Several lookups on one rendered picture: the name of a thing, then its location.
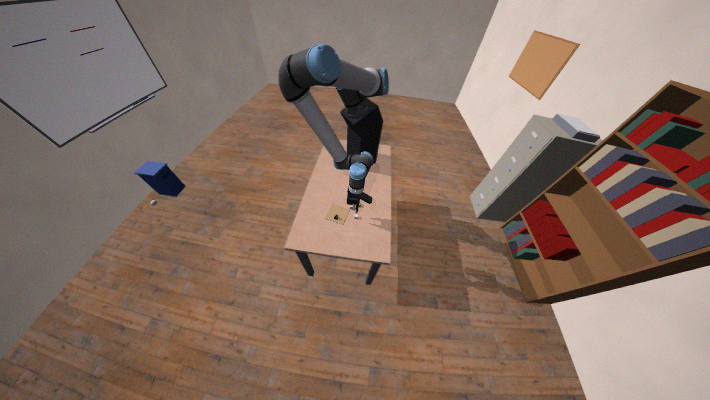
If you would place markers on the tan square mat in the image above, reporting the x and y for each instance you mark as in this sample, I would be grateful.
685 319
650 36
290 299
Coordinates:
337 210

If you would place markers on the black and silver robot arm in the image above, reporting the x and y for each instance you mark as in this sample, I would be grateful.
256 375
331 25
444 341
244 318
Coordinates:
320 65

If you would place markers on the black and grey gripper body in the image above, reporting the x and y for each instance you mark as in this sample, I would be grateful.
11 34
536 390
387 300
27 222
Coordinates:
351 199

